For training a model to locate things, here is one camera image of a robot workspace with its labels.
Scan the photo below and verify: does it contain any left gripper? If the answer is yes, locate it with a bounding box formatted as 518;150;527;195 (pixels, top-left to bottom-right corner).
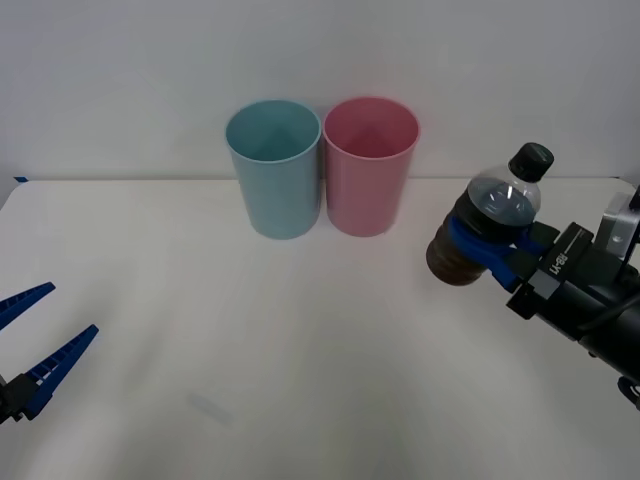
0;281;100;427

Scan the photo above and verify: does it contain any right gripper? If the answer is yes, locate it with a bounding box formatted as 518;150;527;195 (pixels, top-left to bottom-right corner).
447;214;640;337

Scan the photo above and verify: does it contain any dark drink bottle black cap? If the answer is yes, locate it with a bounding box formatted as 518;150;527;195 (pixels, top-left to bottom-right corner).
425;142;555;288

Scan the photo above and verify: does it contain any pink plastic bin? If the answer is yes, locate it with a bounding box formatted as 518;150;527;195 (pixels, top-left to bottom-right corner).
322;97;420;238

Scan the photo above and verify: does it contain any pale blue plastic bin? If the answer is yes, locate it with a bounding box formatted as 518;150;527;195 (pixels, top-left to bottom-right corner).
224;99;322;241

